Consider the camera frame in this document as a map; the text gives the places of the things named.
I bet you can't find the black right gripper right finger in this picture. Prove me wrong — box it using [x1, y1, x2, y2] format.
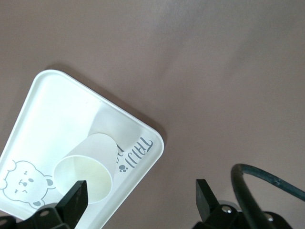
[194, 178, 241, 229]

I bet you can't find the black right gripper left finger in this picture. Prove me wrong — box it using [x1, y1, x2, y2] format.
[16, 180, 89, 229]

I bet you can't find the white plastic cup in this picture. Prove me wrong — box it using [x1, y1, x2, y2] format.
[53, 133, 119, 203]

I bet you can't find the white tray with bear print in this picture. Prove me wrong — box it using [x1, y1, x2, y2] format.
[0, 69, 165, 229]

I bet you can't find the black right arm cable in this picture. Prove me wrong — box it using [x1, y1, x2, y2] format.
[230, 163, 305, 229]

